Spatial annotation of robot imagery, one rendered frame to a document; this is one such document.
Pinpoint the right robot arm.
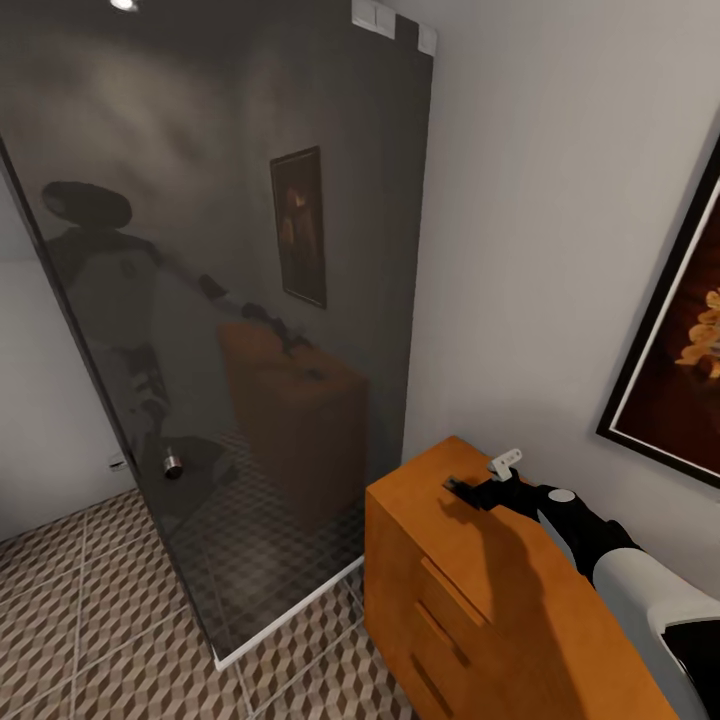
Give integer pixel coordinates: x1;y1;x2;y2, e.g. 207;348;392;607
455;449;720;720

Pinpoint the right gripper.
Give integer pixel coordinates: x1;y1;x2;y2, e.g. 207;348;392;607
455;467;528;513

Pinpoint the mousetrap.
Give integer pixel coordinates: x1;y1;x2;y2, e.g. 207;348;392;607
442;475;472;504

